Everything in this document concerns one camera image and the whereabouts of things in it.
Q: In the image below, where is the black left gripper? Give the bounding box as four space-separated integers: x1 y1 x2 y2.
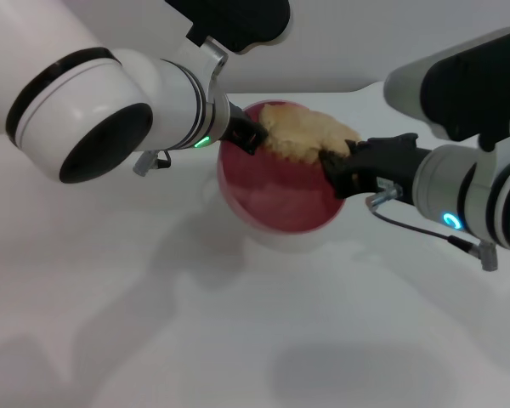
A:
223 101 269 155

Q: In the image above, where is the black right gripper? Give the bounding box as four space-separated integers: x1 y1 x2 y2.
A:
318 132 434 201

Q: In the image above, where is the orange striped bread roll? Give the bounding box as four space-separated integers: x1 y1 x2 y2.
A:
258 104 362 165

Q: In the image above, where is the pink bowl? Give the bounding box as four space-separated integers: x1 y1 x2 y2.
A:
216 99 348 235

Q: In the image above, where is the grey cable with metal plug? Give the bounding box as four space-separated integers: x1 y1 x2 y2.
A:
133 148 173 177
365 185 501 273

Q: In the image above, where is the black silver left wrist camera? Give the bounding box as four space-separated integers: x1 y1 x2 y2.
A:
164 0 292 55

